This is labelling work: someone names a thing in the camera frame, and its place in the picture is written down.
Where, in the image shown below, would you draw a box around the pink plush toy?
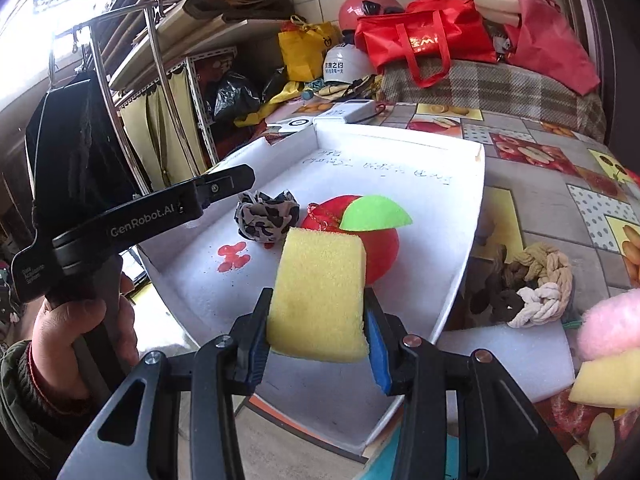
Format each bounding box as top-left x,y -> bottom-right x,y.
577,290 -> 640,363

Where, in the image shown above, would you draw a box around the red helmet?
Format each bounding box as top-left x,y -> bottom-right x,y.
338,0 -> 406,33

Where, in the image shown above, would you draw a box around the red tote bag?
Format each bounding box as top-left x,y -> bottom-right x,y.
355,0 -> 498,88

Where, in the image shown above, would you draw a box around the plaid blanket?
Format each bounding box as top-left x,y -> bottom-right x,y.
377,57 -> 608,143

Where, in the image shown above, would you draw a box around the black plastic bag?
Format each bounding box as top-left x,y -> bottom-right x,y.
207,71 -> 261,122

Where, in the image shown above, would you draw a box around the wooden boards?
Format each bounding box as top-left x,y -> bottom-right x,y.
107,0 -> 278,91

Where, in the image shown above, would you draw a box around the yellow shopping bag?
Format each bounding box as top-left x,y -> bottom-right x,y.
278,15 -> 343,83

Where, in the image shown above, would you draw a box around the red plush apple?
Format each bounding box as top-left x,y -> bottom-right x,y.
300,194 -> 414,286

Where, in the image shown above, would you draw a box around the olive shelf curtain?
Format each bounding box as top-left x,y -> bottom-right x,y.
120,67 -> 208,191

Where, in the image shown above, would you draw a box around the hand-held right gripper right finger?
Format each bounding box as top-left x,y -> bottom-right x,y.
364,285 -> 581,480

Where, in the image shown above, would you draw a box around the camouflage print scrunchie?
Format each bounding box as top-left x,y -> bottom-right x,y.
235,190 -> 301,247

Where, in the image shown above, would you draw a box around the white helmet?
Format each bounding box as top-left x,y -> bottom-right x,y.
322,42 -> 376,86

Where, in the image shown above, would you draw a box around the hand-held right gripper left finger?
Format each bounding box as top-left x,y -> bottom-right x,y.
57,287 -> 276,480

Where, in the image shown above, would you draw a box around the white foam sheet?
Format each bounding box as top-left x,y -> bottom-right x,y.
435,320 -> 576,403

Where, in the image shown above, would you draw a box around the white foam tray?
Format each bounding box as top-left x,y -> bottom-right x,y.
137,122 -> 487,463

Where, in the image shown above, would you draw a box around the metal angle shelf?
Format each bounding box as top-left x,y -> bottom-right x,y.
112,45 -> 238,171

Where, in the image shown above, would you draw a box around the black hanging garment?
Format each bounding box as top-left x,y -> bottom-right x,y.
75,67 -> 146,201

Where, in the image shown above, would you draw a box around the metal clothes rack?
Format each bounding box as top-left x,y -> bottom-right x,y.
47,2 -> 203,196

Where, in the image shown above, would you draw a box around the yellow raincoat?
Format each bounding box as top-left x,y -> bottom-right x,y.
235,75 -> 381,128

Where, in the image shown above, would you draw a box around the yellow sponge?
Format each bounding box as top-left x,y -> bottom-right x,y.
568,347 -> 640,408
266,226 -> 370,363

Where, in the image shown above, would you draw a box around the person's left hand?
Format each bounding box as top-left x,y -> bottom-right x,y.
32,272 -> 141,401

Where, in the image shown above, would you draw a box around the white round device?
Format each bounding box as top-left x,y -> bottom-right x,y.
265,116 -> 318,136

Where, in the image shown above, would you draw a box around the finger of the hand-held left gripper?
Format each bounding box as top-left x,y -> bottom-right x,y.
195,164 -> 256,211

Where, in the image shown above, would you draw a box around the braided rope toy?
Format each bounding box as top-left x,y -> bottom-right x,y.
467,242 -> 573,330

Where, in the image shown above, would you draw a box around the red plastic bag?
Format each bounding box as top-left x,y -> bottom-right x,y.
505,0 -> 601,96

